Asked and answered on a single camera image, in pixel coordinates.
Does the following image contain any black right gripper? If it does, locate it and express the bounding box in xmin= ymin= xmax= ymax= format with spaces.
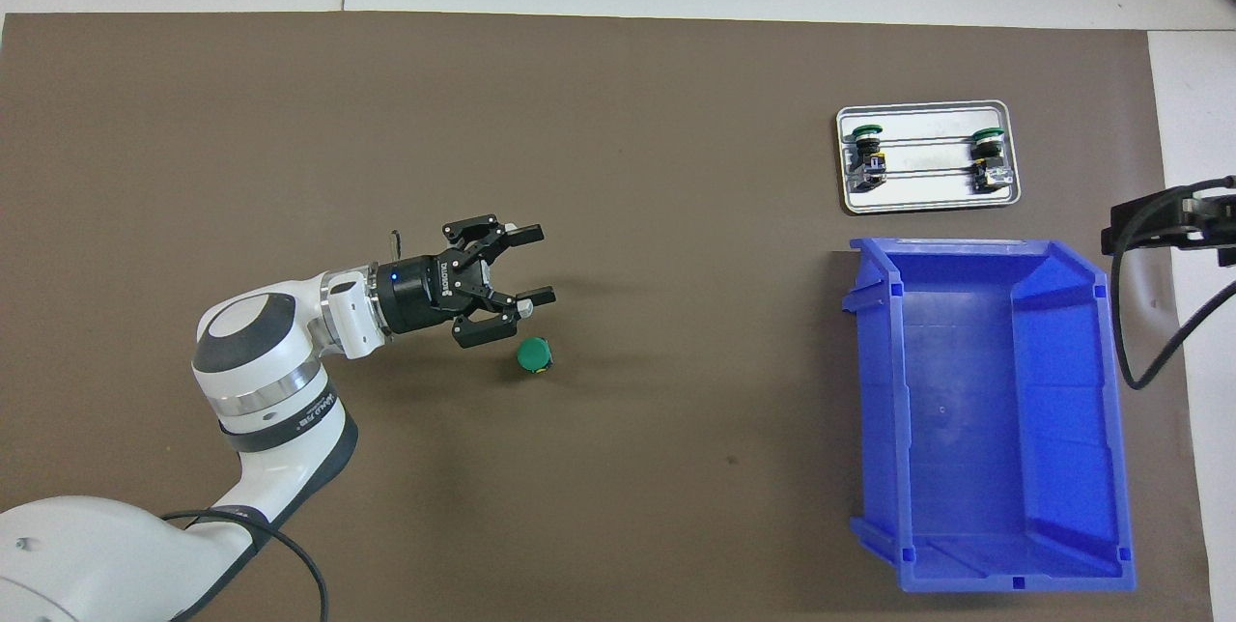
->
xmin=1102 ymin=185 xmax=1236 ymax=269

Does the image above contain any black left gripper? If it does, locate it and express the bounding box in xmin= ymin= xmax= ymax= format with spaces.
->
xmin=375 ymin=212 xmax=558 ymax=351

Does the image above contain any green push button switch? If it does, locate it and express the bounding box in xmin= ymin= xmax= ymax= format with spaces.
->
xmin=515 ymin=336 xmax=555 ymax=376
xmin=847 ymin=123 xmax=889 ymax=191
xmin=969 ymin=127 xmax=1015 ymax=193

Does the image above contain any brown table mat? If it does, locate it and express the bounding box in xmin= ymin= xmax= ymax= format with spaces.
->
xmin=0 ymin=12 xmax=1213 ymax=622

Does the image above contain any silver metal tray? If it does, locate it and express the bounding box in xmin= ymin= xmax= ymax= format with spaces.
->
xmin=836 ymin=99 xmax=1023 ymax=215

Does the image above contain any blue plastic storage bin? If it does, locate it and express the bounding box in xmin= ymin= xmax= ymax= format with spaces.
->
xmin=842 ymin=237 xmax=1137 ymax=594

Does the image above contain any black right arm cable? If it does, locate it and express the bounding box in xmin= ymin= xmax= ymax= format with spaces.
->
xmin=1109 ymin=176 xmax=1236 ymax=392

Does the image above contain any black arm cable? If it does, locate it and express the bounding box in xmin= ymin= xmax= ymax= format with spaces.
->
xmin=1109 ymin=176 xmax=1236 ymax=392
xmin=159 ymin=228 xmax=331 ymax=622

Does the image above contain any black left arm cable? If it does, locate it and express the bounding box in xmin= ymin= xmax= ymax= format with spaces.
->
xmin=159 ymin=228 xmax=331 ymax=622

